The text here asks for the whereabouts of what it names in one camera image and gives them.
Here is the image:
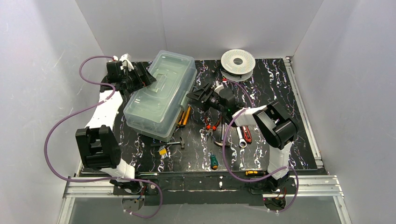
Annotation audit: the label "red needle nose pliers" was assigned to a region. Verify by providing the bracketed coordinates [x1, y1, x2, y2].
[205, 115, 222, 143]

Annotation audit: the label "green plastic tool box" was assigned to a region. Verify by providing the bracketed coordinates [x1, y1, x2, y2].
[123, 50, 197, 142]

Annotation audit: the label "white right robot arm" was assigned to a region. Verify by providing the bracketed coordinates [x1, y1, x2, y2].
[186, 84, 299, 191]

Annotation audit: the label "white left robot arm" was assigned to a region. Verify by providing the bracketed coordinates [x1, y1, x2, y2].
[75, 55, 162, 194]

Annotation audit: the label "orange utility knife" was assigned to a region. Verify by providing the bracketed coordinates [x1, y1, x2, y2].
[177, 105, 191, 128]

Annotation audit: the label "red black utility knife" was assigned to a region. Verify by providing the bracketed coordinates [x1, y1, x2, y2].
[242, 126, 253, 144]

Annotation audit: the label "white filament spool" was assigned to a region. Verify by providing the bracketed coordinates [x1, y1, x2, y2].
[220, 49, 256, 82]

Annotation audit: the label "silver combination wrench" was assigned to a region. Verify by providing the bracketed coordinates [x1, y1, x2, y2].
[236, 126, 247, 148]

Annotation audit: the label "black marbled table mat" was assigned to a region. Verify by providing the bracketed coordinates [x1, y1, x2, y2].
[113, 58, 318, 173]

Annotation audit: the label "small black hammer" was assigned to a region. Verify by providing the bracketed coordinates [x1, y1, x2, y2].
[150, 137, 185, 150]

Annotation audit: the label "yellow hex key set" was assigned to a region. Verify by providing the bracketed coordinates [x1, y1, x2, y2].
[159, 147, 169, 159]

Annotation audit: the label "yellow black screwdriver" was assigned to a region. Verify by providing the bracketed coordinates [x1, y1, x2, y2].
[245, 170, 265, 177]

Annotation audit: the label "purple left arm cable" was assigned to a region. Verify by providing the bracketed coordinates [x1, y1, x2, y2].
[43, 55, 163, 218]

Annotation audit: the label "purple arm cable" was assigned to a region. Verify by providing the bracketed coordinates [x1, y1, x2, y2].
[221, 78, 299, 214]
[43, 55, 163, 218]

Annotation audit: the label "green handled screwdriver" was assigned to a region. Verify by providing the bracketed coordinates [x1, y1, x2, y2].
[210, 150, 219, 170]

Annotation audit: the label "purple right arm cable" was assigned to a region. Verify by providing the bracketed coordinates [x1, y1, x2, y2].
[221, 78, 299, 214]

